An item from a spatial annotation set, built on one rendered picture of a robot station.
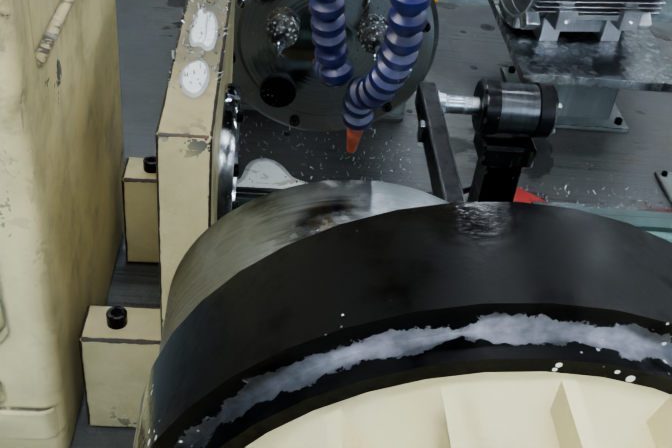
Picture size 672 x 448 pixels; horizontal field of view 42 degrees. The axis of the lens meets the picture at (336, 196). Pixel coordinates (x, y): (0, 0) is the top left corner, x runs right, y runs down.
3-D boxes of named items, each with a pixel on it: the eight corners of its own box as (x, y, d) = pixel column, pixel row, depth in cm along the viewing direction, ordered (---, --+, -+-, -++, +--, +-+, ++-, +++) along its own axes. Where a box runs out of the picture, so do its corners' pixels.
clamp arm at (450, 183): (408, 103, 95) (438, 259, 75) (412, 79, 94) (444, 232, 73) (440, 105, 96) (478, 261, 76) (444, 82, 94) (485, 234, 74)
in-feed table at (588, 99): (504, 143, 128) (522, 72, 121) (474, 54, 150) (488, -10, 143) (661, 153, 131) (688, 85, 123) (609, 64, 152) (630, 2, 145)
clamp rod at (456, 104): (431, 115, 93) (434, 99, 92) (429, 105, 95) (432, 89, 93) (504, 120, 94) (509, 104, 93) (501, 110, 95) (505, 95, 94)
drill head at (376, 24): (205, 169, 96) (208, -48, 81) (228, 6, 129) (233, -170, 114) (428, 182, 99) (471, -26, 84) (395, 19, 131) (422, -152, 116)
